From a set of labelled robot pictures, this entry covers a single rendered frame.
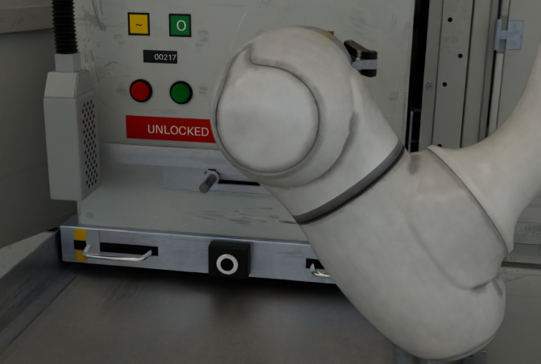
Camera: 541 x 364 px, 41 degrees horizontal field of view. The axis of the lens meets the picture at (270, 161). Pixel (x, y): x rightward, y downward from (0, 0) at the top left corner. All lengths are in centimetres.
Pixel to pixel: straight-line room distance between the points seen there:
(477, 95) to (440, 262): 79
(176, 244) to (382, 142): 63
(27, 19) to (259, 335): 67
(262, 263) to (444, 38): 50
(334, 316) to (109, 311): 32
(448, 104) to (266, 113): 86
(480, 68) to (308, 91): 85
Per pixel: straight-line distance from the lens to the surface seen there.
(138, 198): 111
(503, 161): 56
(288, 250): 107
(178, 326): 101
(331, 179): 51
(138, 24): 105
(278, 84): 46
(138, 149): 105
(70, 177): 102
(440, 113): 130
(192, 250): 111
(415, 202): 52
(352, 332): 100
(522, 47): 128
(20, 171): 136
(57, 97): 100
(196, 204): 109
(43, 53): 136
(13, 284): 107
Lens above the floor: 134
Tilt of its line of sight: 16 degrees down
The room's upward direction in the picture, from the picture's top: 1 degrees clockwise
